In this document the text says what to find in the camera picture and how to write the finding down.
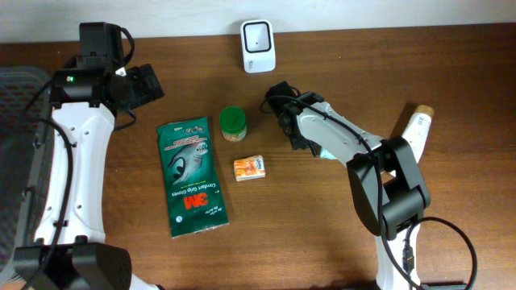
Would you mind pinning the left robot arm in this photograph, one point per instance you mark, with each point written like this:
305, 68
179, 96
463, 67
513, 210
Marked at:
69, 249

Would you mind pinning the green lid jar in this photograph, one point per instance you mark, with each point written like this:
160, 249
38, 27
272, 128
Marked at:
233, 123

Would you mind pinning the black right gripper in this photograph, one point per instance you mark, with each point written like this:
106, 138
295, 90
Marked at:
301, 140

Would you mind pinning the green 3M gloves packet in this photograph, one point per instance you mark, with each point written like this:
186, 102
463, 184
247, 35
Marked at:
194, 194

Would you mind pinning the orange small box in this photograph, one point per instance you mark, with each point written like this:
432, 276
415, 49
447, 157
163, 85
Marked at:
249, 168

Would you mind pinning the white barcode scanner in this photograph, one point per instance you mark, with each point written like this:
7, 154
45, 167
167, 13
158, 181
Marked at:
258, 46

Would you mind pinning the mint green tissue pack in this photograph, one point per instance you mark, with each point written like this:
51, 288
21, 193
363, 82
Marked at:
325, 154

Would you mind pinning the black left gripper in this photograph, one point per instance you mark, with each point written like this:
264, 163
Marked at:
147, 84

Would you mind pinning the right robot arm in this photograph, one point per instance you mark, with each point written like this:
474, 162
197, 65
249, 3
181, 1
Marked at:
388, 191

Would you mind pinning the grey plastic mesh basket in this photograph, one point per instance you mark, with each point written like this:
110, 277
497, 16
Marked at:
20, 164

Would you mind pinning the white bamboo print tube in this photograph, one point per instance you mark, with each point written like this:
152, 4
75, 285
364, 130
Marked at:
417, 130

